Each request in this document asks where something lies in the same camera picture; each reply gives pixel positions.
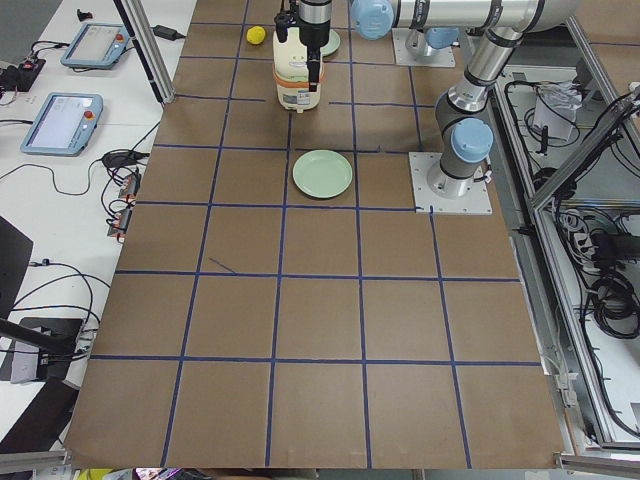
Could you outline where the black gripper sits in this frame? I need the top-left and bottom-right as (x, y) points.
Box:
(274, 9), (320, 92)

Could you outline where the white rice cooker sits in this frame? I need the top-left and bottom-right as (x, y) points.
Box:
(272, 27), (324, 113)

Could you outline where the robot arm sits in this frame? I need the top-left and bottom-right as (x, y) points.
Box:
(351, 1), (579, 199)
(274, 0), (332, 92)

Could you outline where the green plate near potato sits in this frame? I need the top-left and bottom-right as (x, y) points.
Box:
(320, 29), (341, 57)

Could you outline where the yellow toy potato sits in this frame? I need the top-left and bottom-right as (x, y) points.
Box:
(246, 26), (267, 46)

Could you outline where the green plate far side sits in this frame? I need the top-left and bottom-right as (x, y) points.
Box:
(292, 150), (353, 199)

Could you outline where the black power adapter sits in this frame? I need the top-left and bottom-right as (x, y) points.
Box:
(152, 25), (185, 41)

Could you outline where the teach pendant far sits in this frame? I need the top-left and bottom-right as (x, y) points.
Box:
(61, 23), (130, 70)

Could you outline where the teach pendant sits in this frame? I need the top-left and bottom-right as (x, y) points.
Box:
(20, 92), (104, 157)
(61, 23), (130, 70)

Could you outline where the teach pendant near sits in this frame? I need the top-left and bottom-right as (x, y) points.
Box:
(20, 92), (104, 157)

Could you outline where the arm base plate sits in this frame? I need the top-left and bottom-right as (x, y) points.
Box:
(409, 152), (493, 215)
(392, 27), (459, 68)

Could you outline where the aluminium frame post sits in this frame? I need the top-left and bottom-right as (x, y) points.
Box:
(113, 0), (175, 105)

